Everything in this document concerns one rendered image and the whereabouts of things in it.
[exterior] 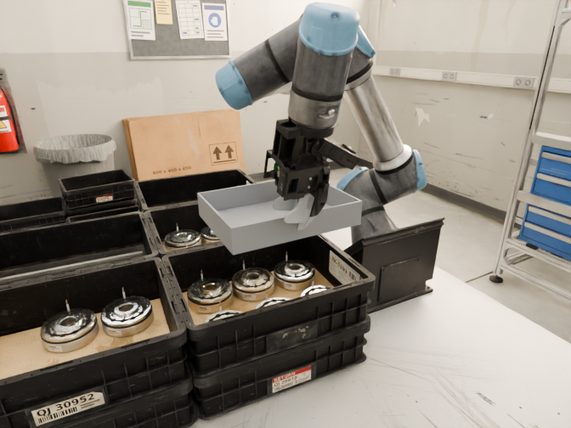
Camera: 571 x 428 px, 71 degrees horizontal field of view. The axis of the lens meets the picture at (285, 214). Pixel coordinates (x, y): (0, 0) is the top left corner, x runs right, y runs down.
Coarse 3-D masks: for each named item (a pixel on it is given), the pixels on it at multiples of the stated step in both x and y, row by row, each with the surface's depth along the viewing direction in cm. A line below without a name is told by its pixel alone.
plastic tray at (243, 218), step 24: (216, 192) 84; (240, 192) 87; (264, 192) 90; (336, 192) 85; (216, 216) 73; (240, 216) 83; (264, 216) 83; (336, 216) 76; (360, 216) 79; (240, 240) 68; (264, 240) 70; (288, 240) 73
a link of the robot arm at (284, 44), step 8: (296, 24) 61; (280, 32) 62; (288, 32) 61; (296, 32) 60; (272, 40) 62; (280, 40) 61; (288, 40) 60; (296, 40) 60; (272, 48) 61; (280, 48) 61; (288, 48) 60; (296, 48) 60; (280, 56) 61; (288, 56) 61; (296, 56) 61; (280, 64) 62; (288, 64) 61; (288, 72) 63
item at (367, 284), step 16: (176, 256) 94; (368, 272) 87; (176, 288) 81; (336, 288) 81; (352, 288) 82; (368, 288) 84; (272, 304) 76; (288, 304) 76; (304, 304) 78; (320, 304) 79; (192, 320) 72; (224, 320) 72; (240, 320) 72; (256, 320) 74; (192, 336) 70; (208, 336) 71
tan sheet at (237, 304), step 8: (272, 272) 106; (320, 280) 102; (280, 288) 99; (184, 296) 95; (272, 296) 95; (280, 296) 95; (288, 296) 95; (296, 296) 95; (232, 304) 93; (240, 304) 93; (248, 304) 93; (256, 304) 93; (192, 312) 90; (200, 320) 87
